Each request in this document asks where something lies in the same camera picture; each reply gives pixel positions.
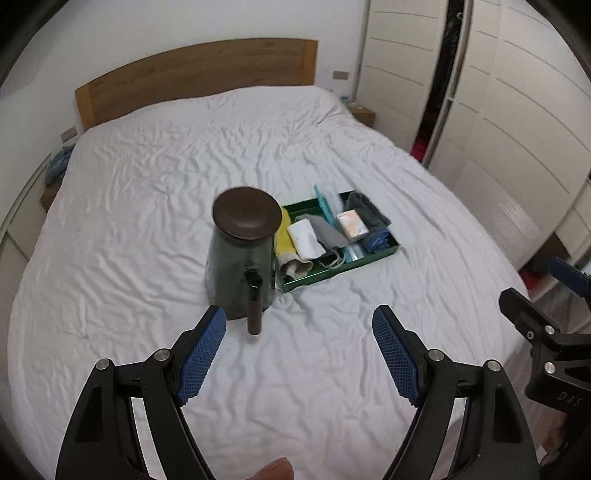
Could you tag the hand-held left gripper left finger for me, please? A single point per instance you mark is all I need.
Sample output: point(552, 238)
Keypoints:
point(203, 355)

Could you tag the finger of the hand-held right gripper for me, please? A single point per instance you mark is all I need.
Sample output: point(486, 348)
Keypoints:
point(554, 369)
point(565, 272)

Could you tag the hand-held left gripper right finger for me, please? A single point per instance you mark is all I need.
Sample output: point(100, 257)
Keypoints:
point(392, 350)

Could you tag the green tray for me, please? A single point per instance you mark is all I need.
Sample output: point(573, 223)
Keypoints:
point(341, 266)

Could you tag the grey face mask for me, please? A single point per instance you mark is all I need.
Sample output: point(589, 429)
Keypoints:
point(330, 237)

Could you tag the orange white tissue packet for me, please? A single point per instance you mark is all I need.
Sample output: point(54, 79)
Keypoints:
point(352, 225)

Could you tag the yellow towel with white trim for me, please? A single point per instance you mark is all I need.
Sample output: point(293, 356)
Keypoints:
point(281, 240)

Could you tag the white cloth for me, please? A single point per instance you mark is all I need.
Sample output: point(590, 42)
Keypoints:
point(304, 240)

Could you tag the dark grey cloth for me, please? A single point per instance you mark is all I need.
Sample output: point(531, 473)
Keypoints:
point(367, 207)

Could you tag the clear zip bag blue edge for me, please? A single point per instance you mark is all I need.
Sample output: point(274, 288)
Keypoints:
point(323, 203)

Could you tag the person's left hand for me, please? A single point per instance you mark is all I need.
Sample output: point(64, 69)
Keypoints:
point(277, 470)

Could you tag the dark green jar brown lid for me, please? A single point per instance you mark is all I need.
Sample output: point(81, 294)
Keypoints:
point(235, 263)

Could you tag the white bed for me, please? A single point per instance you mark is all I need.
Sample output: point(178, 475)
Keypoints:
point(138, 207)

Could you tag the white wardrobe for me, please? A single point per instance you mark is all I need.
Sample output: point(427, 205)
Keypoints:
point(508, 115)

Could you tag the wooden nightstand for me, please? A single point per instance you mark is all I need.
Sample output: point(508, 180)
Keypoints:
point(50, 196)
point(362, 113)

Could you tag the blue knitted cloth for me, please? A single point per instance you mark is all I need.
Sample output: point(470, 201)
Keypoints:
point(59, 164)

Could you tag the wooden headboard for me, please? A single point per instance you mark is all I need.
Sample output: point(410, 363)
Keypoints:
point(198, 69)

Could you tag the wall switch plate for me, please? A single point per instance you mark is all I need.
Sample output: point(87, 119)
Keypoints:
point(340, 74)
point(68, 134)

